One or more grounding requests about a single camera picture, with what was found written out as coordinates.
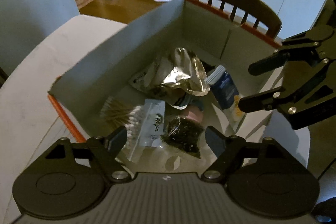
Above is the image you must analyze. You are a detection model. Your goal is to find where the dark dried tea bag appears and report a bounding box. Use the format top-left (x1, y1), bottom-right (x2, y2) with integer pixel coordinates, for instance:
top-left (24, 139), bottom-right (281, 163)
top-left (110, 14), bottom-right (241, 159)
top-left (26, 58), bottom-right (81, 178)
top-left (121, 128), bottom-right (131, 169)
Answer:
top-left (161, 116), bottom-right (204, 159)

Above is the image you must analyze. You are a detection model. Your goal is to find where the red and white cardboard box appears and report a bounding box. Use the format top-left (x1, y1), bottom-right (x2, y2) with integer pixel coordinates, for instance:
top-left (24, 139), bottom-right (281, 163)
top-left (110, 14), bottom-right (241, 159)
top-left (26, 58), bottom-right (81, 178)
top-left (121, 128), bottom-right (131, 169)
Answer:
top-left (49, 0), bottom-right (282, 173)

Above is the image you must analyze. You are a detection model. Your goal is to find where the cotton swab pack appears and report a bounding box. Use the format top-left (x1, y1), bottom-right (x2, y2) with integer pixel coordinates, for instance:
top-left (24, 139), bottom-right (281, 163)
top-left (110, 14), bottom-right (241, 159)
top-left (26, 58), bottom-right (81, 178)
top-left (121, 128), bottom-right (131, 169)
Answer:
top-left (100, 96), bottom-right (144, 149)

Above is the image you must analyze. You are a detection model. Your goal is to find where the small white blue box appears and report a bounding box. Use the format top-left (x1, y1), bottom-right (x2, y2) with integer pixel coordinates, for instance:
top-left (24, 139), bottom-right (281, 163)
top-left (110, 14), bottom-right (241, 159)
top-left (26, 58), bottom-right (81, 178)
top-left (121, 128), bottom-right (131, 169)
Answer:
top-left (128, 99), bottom-right (166, 163)

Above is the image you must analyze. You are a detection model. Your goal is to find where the white plastic sachet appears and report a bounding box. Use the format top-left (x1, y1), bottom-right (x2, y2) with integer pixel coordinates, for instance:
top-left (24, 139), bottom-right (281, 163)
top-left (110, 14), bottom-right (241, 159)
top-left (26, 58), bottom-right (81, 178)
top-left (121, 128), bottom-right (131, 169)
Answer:
top-left (129, 61), bottom-right (174, 102)

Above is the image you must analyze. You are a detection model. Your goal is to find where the blue white tissue pack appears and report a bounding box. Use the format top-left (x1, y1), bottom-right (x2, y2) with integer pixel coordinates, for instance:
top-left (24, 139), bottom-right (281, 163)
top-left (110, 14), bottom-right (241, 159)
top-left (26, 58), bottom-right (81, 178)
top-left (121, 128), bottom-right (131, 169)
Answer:
top-left (206, 65), bottom-right (244, 122)

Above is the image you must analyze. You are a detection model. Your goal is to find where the silver foil snack bag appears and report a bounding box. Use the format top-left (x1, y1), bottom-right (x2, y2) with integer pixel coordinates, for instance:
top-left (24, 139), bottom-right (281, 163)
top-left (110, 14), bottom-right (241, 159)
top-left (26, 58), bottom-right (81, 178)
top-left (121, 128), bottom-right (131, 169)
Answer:
top-left (157, 47), bottom-right (210, 97)

